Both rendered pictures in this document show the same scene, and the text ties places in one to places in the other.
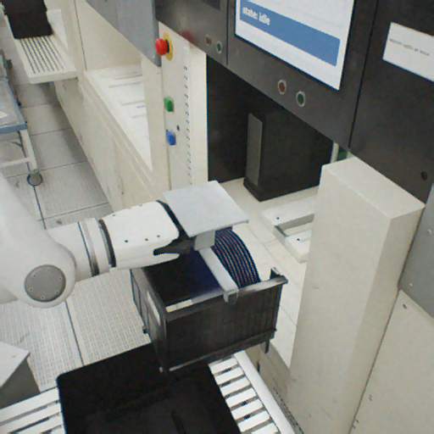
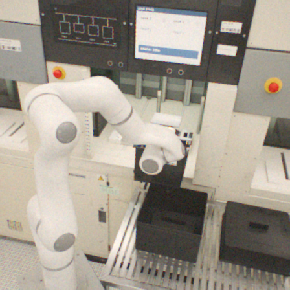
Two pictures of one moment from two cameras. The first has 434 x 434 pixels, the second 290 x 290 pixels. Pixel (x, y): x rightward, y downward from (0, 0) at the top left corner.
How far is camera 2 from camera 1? 113 cm
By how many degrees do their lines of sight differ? 43
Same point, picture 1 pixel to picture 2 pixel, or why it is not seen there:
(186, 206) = (164, 121)
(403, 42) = (223, 48)
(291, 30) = (173, 52)
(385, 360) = (230, 136)
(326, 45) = (192, 54)
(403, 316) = (234, 119)
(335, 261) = (216, 112)
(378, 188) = (224, 86)
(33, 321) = not seen: outside the picture
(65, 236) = not seen: hidden behind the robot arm
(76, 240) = not seen: hidden behind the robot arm
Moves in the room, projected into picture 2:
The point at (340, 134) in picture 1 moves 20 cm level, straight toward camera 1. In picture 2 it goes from (201, 78) to (236, 95)
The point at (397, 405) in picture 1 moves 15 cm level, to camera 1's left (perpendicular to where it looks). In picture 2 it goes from (236, 147) to (222, 161)
